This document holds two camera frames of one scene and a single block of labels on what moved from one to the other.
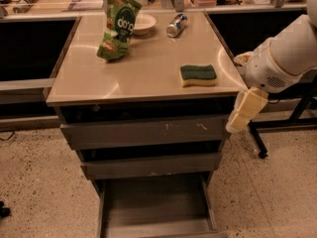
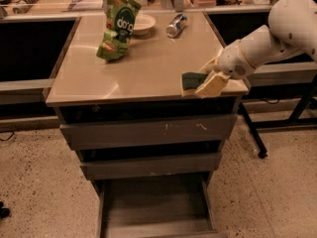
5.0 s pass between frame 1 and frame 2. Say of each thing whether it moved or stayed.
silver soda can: stayed
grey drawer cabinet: stayed
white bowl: stayed
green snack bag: stayed
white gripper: moved
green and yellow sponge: moved
